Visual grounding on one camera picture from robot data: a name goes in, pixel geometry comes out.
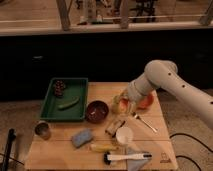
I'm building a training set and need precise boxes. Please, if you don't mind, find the orange bowl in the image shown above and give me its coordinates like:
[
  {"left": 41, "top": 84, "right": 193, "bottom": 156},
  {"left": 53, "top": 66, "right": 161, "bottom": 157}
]
[{"left": 138, "top": 94, "right": 154, "bottom": 109}]

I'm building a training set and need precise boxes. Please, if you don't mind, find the dark red bowl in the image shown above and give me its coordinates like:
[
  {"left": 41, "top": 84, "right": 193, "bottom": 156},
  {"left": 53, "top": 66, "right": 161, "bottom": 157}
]
[{"left": 85, "top": 100, "right": 109, "bottom": 124}]

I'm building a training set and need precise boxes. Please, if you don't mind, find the grey cloth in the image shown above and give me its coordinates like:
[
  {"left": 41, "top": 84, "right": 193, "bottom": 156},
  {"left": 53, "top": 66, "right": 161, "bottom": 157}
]
[{"left": 126, "top": 147, "right": 152, "bottom": 171}]

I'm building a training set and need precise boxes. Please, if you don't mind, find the yellow banana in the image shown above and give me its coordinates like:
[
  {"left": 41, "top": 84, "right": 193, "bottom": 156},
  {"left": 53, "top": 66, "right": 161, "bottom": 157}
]
[{"left": 90, "top": 144, "right": 118, "bottom": 152}]

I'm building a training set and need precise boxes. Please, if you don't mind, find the brown wooden block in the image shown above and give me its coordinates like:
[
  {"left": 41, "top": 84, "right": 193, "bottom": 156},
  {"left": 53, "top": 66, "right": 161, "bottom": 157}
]
[{"left": 105, "top": 118, "right": 126, "bottom": 137}]

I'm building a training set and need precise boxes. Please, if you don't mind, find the metal cup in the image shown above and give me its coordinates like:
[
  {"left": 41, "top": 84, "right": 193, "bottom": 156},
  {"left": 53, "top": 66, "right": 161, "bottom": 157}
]
[{"left": 34, "top": 122, "right": 51, "bottom": 140}]

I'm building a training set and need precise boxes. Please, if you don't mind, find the silver fork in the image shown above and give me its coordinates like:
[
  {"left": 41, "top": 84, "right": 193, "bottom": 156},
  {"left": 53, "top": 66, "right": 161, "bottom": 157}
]
[{"left": 132, "top": 113, "right": 157, "bottom": 133}]

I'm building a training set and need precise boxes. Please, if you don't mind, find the white handled brush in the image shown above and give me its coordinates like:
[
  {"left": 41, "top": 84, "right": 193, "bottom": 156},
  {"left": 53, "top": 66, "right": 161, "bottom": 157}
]
[{"left": 103, "top": 153, "right": 152, "bottom": 165}]

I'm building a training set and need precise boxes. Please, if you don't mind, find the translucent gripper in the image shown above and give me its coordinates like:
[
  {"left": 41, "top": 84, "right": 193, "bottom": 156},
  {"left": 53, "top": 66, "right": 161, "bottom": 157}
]
[{"left": 120, "top": 90, "right": 137, "bottom": 115}]

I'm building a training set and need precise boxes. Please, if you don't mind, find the red yellow apple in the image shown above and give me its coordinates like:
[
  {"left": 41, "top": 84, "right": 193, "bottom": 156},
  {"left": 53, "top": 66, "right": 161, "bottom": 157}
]
[{"left": 119, "top": 99, "right": 129, "bottom": 113}]

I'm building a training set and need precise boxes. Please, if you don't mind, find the black cable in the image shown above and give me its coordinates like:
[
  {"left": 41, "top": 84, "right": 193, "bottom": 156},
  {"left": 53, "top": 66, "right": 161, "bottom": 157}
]
[{"left": 169, "top": 132, "right": 213, "bottom": 171}]

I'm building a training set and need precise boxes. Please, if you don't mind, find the green plastic cup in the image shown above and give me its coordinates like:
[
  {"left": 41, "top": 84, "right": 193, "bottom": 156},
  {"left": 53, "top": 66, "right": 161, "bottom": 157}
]
[{"left": 111, "top": 96, "right": 120, "bottom": 114}]

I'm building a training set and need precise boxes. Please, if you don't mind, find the black pole stand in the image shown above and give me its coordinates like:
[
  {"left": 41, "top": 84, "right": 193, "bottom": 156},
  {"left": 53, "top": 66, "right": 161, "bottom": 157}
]
[{"left": 0, "top": 129, "right": 16, "bottom": 171}]

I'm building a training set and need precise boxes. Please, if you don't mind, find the white paper cup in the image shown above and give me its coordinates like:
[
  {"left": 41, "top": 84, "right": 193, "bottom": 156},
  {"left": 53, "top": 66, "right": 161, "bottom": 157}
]
[{"left": 116, "top": 126, "right": 133, "bottom": 146}]

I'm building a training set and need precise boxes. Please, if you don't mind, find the green plastic tray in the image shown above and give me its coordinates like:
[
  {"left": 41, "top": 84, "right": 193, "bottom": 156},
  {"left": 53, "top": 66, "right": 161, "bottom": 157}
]
[{"left": 40, "top": 78, "right": 88, "bottom": 122}]

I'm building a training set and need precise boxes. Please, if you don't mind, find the green cucumber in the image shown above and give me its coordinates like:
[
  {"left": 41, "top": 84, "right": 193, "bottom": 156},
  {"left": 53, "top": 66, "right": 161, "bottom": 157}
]
[{"left": 58, "top": 97, "right": 80, "bottom": 110}]

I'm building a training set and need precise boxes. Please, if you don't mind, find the blue sponge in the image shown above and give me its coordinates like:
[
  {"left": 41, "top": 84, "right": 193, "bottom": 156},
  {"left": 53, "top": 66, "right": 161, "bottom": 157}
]
[{"left": 72, "top": 129, "right": 93, "bottom": 148}]

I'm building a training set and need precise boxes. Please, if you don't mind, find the dark grape bunch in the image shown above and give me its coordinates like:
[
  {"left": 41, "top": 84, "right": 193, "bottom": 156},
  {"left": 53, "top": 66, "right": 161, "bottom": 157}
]
[{"left": 53, "top": 80, "right": 66, "bottom": 97}]

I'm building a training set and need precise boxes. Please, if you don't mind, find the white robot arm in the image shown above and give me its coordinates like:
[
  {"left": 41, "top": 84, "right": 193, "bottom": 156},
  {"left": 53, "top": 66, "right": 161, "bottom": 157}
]
[{"left": 119, "top": 60, "right": 213, "bottom": 130}]

